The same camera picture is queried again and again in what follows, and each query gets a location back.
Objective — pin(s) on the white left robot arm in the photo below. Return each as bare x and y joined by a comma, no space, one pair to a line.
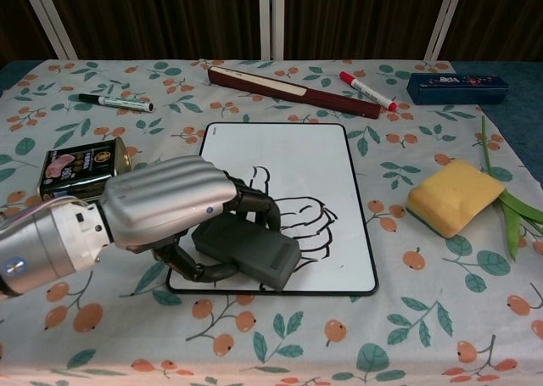
42,250

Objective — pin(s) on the maroon folded hand fan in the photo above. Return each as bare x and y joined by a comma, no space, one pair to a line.
297,91

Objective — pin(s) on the yellow sponge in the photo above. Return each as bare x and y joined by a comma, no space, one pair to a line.
454,195

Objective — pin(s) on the red marker pen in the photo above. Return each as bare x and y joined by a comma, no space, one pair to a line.
367,90

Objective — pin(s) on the floral fruit print tablecloth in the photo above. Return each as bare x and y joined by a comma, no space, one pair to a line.
127,339

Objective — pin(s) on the artificial tulip flower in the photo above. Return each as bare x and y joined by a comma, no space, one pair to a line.
512,225

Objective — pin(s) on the white marker with black cap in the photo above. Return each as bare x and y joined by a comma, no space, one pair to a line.
116,102

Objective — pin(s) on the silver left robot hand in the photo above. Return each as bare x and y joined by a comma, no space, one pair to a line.
169,195

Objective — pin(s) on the black luncheon meat can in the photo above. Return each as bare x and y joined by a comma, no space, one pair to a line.
76,165

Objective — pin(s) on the dark grey whiteboard eraser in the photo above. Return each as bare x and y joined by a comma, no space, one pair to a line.
254,246

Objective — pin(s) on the white board with black rim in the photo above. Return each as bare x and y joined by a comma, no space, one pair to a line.
305,161

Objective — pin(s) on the blue pencil case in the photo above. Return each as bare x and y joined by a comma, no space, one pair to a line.
456,89

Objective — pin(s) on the white frame post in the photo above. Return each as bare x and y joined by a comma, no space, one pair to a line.
48,17
445,17
271,17

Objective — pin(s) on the dark brown curtain panel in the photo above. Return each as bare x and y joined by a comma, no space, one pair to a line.
360,17
17,17
161,17
505,17

